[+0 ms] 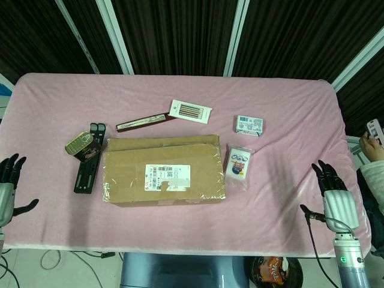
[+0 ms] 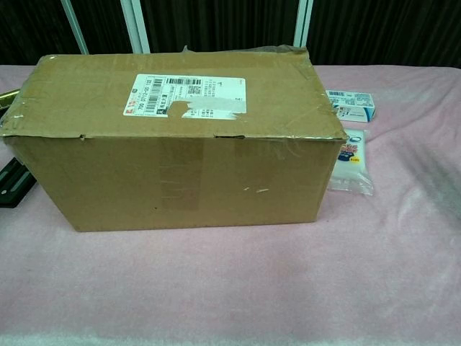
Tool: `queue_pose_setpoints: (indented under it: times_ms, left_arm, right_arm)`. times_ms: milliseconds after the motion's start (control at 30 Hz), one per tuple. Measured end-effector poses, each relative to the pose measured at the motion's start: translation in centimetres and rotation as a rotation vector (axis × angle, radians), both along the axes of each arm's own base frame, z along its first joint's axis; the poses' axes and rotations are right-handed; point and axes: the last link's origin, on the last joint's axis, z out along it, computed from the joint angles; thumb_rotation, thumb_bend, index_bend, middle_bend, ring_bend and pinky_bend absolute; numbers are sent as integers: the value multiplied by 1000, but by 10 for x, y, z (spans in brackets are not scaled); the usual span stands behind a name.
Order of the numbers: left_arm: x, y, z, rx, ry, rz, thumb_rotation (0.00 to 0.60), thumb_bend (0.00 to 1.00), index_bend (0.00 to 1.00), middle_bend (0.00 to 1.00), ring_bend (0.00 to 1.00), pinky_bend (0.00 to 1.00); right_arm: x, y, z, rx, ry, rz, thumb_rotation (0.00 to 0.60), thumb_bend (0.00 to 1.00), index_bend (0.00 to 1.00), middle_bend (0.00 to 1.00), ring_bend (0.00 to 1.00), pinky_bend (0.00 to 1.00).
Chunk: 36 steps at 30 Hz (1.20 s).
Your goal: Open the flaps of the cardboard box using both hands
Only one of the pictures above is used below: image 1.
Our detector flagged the orange snack bag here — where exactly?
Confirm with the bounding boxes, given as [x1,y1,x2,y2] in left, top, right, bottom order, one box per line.
[254,257,289,284]

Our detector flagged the white smartphone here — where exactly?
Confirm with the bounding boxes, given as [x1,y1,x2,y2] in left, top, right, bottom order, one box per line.
[367,118,384,140]

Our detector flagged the clear plastic snack packet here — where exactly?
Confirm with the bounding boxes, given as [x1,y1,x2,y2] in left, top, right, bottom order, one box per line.
[224,143,256,191]

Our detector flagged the white colour pencil pack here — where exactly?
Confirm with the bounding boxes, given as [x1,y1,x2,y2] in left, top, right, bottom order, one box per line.
[168,99,213,125]

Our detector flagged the brown cardboard shipping box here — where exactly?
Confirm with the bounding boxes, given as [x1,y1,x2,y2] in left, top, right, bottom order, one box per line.
[101,134,227,208]

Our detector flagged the person's bare hand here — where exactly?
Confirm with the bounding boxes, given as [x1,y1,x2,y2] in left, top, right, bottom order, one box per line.
[359,131,382,163]

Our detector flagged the person's striped sleeve forearm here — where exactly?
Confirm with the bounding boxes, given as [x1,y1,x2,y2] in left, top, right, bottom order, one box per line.
[359,160,384,208]

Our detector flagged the white grey shelf frame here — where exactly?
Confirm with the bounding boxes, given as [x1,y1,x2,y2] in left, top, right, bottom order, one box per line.
[347,135,365,169]

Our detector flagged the black round bin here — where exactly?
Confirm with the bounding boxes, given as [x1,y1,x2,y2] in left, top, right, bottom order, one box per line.
[248,256,302,288]

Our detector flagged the white metal frame post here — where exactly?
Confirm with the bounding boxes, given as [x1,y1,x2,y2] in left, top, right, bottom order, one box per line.
[95,0,134,75]
[223,0,250,77]
[331,28,384,92]
[55,0,100,74]

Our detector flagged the small white blue carton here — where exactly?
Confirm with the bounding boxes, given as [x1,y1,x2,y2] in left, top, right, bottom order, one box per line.
[233,115,265,138]

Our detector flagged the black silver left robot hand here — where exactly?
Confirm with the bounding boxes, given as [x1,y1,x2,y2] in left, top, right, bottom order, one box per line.
[0,153,40,229]

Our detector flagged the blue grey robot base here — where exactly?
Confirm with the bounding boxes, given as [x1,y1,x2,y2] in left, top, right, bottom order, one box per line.
[119,253,250,288]

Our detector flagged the gold black rectangular tin can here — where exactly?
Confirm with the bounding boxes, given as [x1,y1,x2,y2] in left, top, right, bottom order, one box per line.
[65,131,103,163]

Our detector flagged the black floor cable with plug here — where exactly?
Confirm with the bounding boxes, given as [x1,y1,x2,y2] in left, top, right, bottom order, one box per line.
[71,251,116,259]

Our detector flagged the black folding stand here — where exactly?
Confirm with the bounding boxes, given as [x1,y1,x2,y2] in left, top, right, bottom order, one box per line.
[73,122,107,195]

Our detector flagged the thin grey floor cable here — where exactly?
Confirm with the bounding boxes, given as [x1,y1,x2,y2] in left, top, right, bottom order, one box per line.
[40,250,63,270]

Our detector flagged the dark red long slim case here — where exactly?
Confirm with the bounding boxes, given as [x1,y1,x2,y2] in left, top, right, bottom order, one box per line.
[115,112,176,133]

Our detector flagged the blue white board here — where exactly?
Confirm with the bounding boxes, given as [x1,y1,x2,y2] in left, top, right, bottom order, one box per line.
[0,73,15,110]

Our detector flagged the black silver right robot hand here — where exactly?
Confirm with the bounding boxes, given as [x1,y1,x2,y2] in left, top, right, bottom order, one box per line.
[299,160,360,233]

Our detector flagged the pink tablecloth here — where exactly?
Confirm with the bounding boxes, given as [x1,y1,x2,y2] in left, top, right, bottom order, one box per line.
[0,73,373,259]

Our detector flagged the black floor cable bundle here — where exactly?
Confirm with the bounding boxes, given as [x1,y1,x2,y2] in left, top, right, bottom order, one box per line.
[0,253,16,288]

